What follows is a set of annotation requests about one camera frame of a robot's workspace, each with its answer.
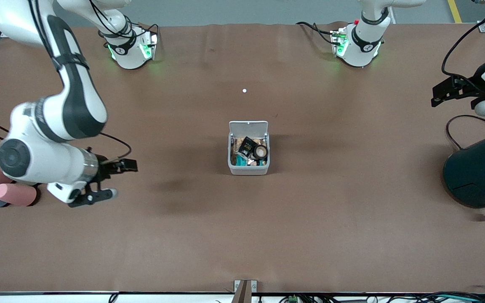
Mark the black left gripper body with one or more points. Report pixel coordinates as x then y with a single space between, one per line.
475 90

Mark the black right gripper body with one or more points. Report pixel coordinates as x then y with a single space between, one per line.
106 169

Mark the white square trash bin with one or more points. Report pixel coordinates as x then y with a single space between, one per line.
249 169

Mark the black snack packet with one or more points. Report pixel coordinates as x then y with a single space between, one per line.
247 146

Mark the black tape roll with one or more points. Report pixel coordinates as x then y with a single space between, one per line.
260 152

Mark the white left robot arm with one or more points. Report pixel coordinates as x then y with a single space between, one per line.
364 42

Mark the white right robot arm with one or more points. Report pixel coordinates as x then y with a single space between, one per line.
74 97

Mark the dark teal cylindrical bin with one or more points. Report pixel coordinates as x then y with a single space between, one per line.
478 172

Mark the teal wrapper trash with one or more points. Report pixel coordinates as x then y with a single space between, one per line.
242 163

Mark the brown table cover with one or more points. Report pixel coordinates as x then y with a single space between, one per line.
183 244

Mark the black cup rack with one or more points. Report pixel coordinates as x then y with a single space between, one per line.
1 134

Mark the metal base connector plate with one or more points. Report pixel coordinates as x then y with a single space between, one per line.
147 48
338 42

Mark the green terminal connector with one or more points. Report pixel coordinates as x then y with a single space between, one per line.
293 299

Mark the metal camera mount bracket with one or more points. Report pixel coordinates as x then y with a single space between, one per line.
245 288

